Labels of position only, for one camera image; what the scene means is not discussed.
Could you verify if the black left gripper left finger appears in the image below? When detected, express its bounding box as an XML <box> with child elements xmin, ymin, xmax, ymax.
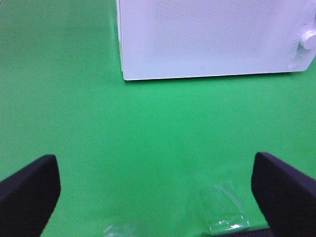
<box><xmin>0</xmin><ymin>155</ymin><xmax>61</xmax><ymax>237</ymax></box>

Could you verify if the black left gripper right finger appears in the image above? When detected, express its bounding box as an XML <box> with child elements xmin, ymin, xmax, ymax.
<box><xmin>251</xmin><ymin>152</ymin><xmax>316</xmax><ymax>237</ymax></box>

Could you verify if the white microwave door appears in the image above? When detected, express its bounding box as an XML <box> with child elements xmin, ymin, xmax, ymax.
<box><xmin>117</xmin><ymin>0</ymin><xmax>305</xmax><ymax>80</ymax></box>

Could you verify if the clear adhesive tape strip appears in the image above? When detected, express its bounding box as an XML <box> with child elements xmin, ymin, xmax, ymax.
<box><xmin>198</xmin><ymin>183</ymin><xmax>250</xmax><ymax>236</ymax></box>

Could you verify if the round door release button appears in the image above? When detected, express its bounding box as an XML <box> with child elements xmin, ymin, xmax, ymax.
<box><xmin>286</xmin><ymin>55</ymin><xmax>302</xmax><ymax>70</ymax></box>

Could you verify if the white microwave oven body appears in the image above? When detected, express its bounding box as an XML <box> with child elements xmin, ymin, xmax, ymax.
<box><xmin>280</xmin><ymin>0</ymin><xmax>316</xmax><ymax>72</ymax></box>

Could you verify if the upper white microwave knob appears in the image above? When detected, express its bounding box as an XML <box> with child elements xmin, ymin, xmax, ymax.
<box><xmin>300</xmin><ymin>30</ymin><xmax>316</xmax><ymax>50</ymax></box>

